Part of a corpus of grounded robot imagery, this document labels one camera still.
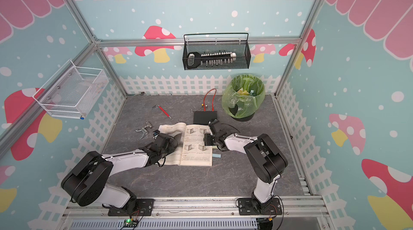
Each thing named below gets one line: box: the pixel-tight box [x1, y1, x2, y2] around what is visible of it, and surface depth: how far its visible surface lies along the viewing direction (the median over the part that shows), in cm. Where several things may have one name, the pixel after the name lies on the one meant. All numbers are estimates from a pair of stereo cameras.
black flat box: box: [193, 111, 218, 125], surface depth 110 cm
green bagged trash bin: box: [221, 73, 266, 122], surface depth 97 cm
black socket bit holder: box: [186, 51, 237, 69], surface depth 91 cm
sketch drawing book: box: [158, 122, 213, 167], surface depth 93 cm
